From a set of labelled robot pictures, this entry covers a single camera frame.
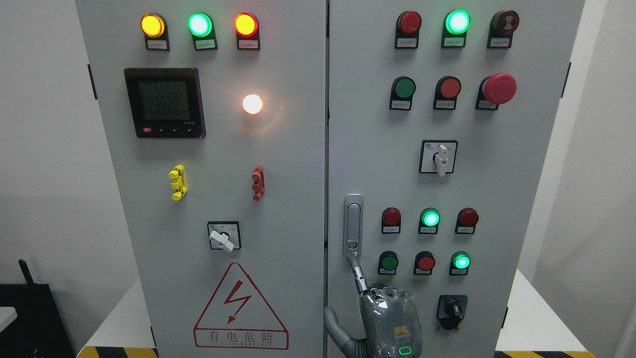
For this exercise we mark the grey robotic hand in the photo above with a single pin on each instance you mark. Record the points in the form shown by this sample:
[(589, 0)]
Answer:
[(389, 318)]

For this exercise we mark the silver door handle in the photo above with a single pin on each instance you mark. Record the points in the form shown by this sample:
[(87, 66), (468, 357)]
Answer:
[(352, 224)]

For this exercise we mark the grey right cabinet door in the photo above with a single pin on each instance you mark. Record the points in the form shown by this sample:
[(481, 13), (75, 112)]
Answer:
[(375, 151)]

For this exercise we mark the grey cabinet door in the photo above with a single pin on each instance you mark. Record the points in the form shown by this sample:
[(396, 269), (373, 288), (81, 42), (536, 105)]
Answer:
[(375, 151), (282, 235)]

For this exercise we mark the grey left cabinet door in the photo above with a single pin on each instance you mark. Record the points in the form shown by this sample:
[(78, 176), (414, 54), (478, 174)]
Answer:
[(282, 235)]

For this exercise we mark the green push button lower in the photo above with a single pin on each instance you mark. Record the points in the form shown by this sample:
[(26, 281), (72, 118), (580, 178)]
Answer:
[(388, 262)]

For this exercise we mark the green push button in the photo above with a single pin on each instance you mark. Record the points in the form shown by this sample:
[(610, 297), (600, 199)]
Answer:
[(402, 91), (388, 262)]

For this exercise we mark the red push button lower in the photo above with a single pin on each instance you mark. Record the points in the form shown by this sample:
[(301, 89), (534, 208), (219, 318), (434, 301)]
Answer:
[(424, 263)]

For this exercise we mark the red push button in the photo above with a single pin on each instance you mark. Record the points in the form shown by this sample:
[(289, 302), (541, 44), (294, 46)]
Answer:
[(446, 93), (424, 263)]

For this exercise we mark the green lit button lower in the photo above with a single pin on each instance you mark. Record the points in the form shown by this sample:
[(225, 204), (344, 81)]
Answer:
[(459, 264)]

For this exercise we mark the dark red indicator light middle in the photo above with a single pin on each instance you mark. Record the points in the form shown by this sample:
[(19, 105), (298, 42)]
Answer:
[(390, 221)]

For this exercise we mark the dark red indicator light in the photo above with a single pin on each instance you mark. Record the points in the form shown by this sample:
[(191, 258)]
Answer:
[(390, 221), (408, 25)]

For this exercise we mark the green lit indicator light middle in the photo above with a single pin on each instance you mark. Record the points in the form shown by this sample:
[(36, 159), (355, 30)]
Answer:
[(429, 221)]

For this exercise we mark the dark red indicator right middle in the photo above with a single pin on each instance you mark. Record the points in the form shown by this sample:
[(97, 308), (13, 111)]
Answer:
[(467, 220)]

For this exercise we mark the red electric hazard warning sticker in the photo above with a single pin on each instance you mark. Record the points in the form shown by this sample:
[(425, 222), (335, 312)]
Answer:
[(238, 316)]

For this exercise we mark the red terminal connector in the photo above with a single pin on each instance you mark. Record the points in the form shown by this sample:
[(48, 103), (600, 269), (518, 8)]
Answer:
[(258, 187)]

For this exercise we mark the green push button upper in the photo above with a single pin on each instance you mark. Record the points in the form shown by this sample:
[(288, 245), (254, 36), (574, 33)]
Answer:
[(402, 91)]

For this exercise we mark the red push button upper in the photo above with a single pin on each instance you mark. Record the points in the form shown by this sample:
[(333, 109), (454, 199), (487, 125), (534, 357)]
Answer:
[(446, 93)]

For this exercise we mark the red emergency stop button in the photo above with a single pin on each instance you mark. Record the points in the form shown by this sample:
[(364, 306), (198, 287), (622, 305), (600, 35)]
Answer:
[(495, 90)]

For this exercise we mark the yellow terminal connector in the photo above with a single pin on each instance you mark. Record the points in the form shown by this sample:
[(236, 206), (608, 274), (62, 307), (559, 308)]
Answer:
[(178, 185)]

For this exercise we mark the white glowing indicator light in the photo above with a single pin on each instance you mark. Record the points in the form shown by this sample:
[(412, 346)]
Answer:
[(252, 104)]

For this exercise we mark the dark red indicator light top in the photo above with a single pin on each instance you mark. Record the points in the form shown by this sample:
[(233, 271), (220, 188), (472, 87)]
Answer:
[(408, 25)]

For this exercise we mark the bright green indicator light top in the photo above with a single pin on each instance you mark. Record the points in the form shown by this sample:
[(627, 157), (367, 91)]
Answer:
[(454, 32)]

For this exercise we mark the black digital power meter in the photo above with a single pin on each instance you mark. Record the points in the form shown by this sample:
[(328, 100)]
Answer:
[(166, 102)]

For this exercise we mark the dark red buzzer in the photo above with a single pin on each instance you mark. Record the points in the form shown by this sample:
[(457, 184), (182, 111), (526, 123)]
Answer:
[(502, 26)]

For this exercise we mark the red-orange indicator light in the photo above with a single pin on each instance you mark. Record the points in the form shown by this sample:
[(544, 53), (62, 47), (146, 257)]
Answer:
[(247, 31)]

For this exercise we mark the black box with antenna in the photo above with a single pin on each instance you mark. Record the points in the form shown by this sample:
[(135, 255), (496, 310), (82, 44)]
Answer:
[(37, 331)]

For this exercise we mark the green indicator light top left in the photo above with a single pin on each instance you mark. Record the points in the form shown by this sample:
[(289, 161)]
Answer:
[(202, 31)]

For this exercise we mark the yellow indicator light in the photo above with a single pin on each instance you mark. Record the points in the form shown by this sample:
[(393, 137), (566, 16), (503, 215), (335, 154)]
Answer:
[(155, 30)]

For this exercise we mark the black knob selector switch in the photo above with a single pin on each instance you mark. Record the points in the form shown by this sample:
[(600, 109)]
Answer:
[(451, 310)]

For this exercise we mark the white upper rotary selector switch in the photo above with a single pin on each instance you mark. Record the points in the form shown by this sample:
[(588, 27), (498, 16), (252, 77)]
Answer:
[(438, 156)]

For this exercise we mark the left door selector switch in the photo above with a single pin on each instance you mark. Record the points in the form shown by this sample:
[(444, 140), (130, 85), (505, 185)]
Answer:
[(224, 235)]

